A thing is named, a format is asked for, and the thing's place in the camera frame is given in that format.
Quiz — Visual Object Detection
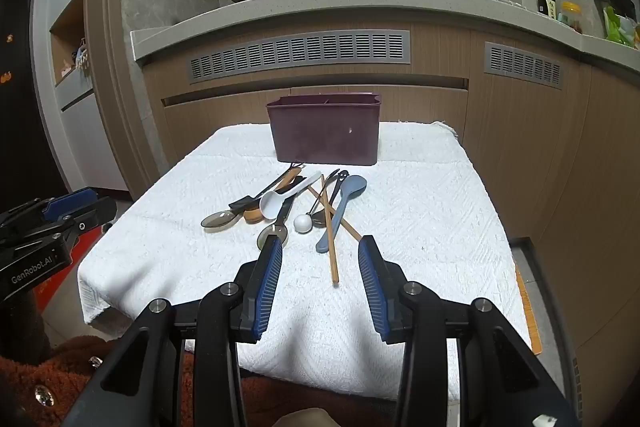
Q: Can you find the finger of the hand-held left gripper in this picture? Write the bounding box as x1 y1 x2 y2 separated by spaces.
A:
30 188 99 222
47 197 118 240

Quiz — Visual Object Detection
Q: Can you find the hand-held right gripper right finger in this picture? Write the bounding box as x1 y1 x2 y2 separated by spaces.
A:
357 234 583 427

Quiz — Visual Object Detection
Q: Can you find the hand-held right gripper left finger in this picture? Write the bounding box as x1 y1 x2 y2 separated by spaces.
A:
60 234 286 427

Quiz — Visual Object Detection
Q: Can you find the wooden chopstick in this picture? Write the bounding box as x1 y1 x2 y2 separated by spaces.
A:
320 184 340 284
306 185 362 243

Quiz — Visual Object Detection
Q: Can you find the metal spoon black handle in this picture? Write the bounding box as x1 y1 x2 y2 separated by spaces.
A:
201 163 305 229
257 192 298 253

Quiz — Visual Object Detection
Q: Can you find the wooden spoon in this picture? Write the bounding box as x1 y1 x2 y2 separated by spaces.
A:
243 169 298 224

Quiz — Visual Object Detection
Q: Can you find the white ball-head utensil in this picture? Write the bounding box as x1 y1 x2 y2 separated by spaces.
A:
294 168 341 234

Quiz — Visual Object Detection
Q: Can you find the white plastic spoon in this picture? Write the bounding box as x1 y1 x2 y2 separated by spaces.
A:
259 171 322 219

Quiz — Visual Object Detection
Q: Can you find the smiley-handle metal spoon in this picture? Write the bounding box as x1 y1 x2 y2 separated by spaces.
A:
310 169 350 229

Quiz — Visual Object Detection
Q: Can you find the blue plastic spoon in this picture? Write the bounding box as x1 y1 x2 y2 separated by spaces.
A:
315 175 368 254

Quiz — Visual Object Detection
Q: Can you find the purple plastic utensil container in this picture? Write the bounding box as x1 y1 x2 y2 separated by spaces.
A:
265 93 382 166

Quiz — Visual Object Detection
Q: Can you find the white textured towel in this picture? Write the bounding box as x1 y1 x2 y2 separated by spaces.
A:
77 122 533 403

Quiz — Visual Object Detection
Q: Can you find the brown fuzzy coat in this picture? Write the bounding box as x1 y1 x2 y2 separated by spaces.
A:
0 334 401 427

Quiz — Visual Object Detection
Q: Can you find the wooden table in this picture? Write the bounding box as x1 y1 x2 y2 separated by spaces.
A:
515 267 543 355

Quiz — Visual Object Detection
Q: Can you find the long grey vent grille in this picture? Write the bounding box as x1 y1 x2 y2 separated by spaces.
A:
187 28 412 84

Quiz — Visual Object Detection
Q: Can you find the short grey vent grille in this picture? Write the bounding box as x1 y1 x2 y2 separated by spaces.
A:
484 41 565 88

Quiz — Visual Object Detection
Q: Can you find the grey stone countertop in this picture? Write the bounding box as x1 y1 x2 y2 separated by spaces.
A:
130 0 640 72

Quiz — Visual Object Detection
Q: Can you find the green plastic bag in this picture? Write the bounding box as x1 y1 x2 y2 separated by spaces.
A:
602 6 640 48

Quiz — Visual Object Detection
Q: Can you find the wall shelf niche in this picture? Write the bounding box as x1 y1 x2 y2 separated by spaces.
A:
50 0 93 88

